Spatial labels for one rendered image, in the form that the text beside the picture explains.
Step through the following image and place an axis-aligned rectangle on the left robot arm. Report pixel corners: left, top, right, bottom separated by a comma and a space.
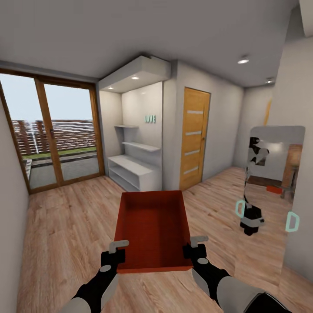
56, 240, 129, 313

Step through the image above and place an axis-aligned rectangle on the storage box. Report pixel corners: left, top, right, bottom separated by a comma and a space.
114, 190, 194, 274

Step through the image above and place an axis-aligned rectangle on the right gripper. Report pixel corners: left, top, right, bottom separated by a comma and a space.
183, 244, 207, 259

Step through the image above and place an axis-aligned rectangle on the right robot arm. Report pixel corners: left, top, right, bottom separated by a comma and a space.
183, 235, 293, 313

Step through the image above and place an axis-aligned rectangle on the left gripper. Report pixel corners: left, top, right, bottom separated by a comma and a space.
101, 249, 126, 265

